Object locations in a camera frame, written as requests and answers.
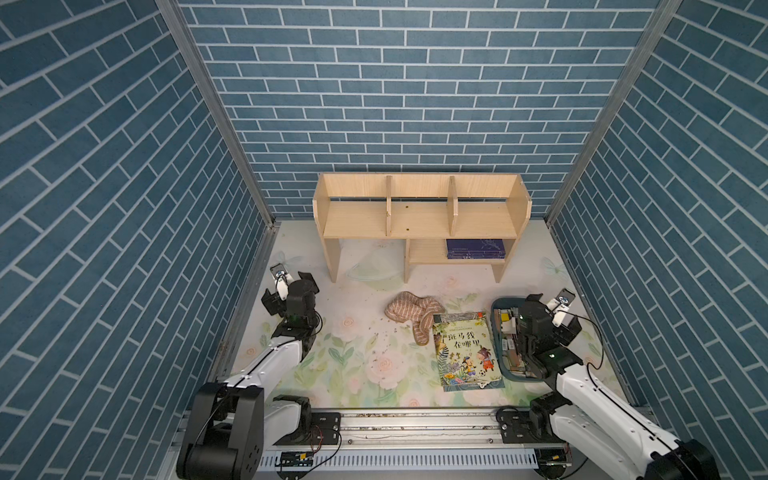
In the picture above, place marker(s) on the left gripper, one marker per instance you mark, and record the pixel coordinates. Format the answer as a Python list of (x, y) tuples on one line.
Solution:
[(272, 301)]

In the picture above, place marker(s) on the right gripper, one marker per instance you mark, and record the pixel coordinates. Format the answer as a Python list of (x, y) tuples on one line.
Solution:
[(564, 331)]

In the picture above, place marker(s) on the light wooden bookshelf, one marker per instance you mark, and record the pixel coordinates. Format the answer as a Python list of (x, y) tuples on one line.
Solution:
[(425, 210)]

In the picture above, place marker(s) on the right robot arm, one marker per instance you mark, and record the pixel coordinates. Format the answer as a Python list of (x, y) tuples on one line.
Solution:
[(584, 413)]

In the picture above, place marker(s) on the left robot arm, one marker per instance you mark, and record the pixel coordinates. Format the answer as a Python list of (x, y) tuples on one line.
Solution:
[(231, 423)]

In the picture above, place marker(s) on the teal tray of items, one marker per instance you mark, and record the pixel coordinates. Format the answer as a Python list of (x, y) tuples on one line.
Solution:
[(504, 313)]

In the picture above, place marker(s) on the children's picture book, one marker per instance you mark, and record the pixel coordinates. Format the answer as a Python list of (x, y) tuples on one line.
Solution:
[(465, 354)]

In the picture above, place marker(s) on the floral table mat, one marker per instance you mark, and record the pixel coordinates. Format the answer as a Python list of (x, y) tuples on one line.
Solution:
[(362, 359)]

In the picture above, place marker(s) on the dark blue book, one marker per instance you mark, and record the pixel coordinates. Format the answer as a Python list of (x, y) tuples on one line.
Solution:
[(475, 249)]

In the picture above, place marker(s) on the right circuit board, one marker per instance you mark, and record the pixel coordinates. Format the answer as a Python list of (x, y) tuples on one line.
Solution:
[(552, 457)]

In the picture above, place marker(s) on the circuit board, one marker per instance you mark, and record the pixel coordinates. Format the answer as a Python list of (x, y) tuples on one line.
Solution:
[(552, 457), (289, 460)]

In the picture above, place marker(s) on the left circuit board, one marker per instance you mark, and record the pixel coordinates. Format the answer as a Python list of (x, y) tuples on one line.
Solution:
[(289, 460)]

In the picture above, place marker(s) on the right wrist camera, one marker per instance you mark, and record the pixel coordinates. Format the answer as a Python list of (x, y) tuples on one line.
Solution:
[(559, 307)]

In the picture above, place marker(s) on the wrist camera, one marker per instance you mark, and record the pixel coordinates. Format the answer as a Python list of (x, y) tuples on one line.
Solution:
[(559, 307), (282, 279)]

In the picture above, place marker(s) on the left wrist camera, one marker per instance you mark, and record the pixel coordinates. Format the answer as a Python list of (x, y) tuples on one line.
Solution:
[(282, 279)]

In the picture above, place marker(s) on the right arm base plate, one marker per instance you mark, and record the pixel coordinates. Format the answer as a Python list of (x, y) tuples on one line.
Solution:
[(517, 427)]

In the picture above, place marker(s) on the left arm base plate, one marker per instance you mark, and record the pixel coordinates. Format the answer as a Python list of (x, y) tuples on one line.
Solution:
[(322, 428)]

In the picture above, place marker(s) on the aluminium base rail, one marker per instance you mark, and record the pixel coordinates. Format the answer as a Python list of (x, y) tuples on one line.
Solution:
[(439, 428)]

